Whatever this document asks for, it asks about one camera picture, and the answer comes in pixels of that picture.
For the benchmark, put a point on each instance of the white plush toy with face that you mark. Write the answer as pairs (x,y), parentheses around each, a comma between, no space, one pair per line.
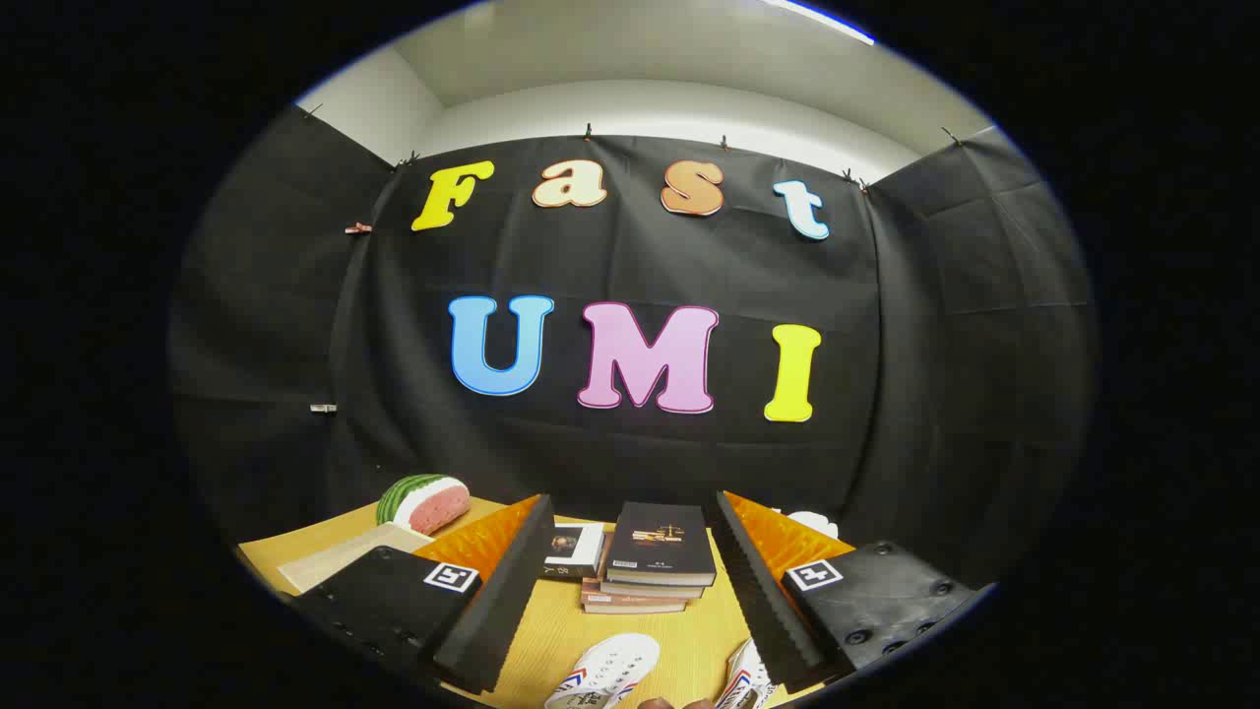
(817,522)

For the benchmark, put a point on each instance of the brown cover book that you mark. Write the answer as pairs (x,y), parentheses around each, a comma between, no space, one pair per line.
(630,605)

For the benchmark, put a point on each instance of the white canvas shoe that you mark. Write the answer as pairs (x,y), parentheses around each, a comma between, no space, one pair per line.
(746,681)
(610,665)

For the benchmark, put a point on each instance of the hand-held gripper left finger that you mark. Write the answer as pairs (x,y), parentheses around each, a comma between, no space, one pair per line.
(497,601)

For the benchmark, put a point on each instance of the thick book under black book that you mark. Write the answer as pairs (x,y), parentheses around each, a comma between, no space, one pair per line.
(650,590)

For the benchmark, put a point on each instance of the watermelon slice plush toy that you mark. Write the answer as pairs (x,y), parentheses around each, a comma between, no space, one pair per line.
(423,502)

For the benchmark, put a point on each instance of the black cover book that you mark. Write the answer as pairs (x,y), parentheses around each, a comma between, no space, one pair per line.
(661,540)

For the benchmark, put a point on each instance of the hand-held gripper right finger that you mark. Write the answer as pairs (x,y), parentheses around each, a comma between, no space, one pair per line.
(763,601)

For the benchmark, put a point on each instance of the beige fabric storage box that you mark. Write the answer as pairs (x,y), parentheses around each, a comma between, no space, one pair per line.
(340,558)

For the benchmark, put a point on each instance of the white portrait cover book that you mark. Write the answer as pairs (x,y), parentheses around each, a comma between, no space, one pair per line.
(573,547)

